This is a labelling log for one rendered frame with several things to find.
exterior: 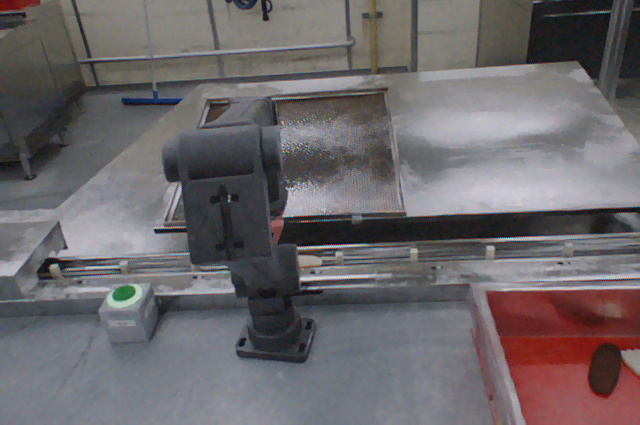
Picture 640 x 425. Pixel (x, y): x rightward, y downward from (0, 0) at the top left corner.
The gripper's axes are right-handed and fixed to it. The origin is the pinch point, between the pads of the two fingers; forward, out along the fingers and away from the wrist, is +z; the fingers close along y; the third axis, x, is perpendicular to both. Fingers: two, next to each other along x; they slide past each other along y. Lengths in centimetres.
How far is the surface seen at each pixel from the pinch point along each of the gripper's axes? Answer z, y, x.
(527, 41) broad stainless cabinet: 10, -168, 94
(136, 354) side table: 10.1, 17.8, -21.9
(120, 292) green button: 1.3, 12.3, -24.5
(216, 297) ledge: 6.8, 7.8, -9.9
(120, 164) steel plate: 8, -55, -51
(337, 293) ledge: 7.0, 7.7, 11.9
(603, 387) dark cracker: 9, 27, 49
